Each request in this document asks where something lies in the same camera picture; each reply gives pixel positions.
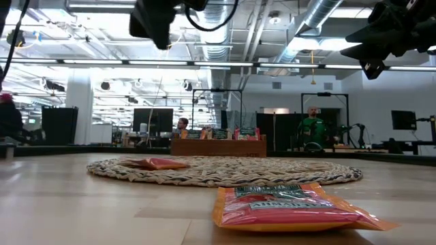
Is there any white column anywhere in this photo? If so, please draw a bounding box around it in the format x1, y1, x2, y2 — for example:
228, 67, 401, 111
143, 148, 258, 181
65, 67, 95, 146

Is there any black partition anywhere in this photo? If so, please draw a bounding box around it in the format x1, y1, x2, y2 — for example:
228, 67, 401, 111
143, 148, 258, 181
255, 112, 341, 152

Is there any grey cup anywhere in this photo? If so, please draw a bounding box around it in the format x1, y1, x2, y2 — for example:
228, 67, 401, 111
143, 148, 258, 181
2, 143, 16, 159

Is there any black metal stand frame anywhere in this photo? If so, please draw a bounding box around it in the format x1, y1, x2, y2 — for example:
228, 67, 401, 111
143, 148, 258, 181
191, 88, 244, 131
300, 91, 350, 149

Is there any black computer monitor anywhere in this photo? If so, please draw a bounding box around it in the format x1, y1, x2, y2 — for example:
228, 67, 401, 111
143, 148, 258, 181
390, 110, 418, 131
132, 108, 174, 133

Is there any silver ceiling duct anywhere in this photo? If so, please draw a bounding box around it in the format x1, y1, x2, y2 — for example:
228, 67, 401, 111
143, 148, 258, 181
193, 0, 232, 129
264, 0, 343, 76

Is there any black ceiling camera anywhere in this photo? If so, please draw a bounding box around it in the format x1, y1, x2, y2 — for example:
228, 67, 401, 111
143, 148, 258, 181
5, 29, 27, 47

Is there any person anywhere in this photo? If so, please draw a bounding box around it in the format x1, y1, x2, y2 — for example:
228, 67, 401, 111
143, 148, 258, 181
296, 105, 330, 150
0, 92, 25, 144
173, 117, 190, 139

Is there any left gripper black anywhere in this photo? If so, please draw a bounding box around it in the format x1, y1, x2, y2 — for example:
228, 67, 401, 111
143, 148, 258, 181
128, 0, 209, 50

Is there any round woven placemat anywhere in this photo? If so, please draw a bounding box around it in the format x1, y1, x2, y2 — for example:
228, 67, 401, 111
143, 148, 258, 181
86, 155, 364, 189

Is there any black cabinet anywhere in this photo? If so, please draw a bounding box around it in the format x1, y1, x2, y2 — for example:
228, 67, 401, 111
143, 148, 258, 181
41, 105, 79, 146

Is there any wooden compartment tea box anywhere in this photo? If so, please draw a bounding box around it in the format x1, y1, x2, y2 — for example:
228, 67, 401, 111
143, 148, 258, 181
170, 135, 268, 158

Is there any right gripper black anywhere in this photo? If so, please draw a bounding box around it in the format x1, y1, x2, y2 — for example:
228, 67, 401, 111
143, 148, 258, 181
339, 0, 436, 81

